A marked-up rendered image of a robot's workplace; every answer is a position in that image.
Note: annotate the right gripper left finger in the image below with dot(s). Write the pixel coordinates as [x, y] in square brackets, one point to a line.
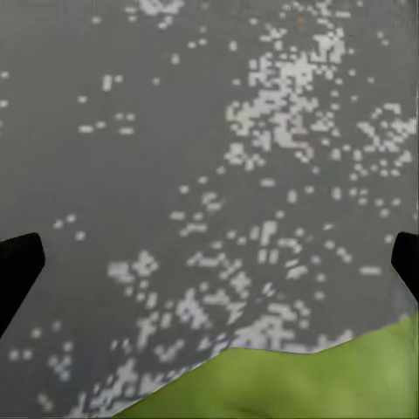
[21, 261]

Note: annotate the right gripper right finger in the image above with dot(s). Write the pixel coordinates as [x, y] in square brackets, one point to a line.
[405, 259]

